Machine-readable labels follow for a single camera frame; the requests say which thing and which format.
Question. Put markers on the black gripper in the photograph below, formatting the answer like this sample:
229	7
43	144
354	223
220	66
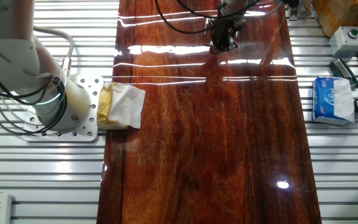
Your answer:
225	26

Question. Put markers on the blue and white tissue pack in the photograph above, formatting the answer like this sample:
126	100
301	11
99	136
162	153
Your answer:
323	99

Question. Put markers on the glossy brown wooden board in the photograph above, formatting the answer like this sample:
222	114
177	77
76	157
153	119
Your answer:
197	155

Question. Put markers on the grey box with green button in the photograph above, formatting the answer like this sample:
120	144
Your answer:
343	43

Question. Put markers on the gold and white tissue pack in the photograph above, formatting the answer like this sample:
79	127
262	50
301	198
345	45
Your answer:
123	105

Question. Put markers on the black and green hand tool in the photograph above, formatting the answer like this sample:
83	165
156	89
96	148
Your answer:
342	71

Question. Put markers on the brown cardboard box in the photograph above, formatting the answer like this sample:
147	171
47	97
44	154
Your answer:
353	15

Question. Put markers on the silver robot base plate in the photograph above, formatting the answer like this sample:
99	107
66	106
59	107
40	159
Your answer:
87	132

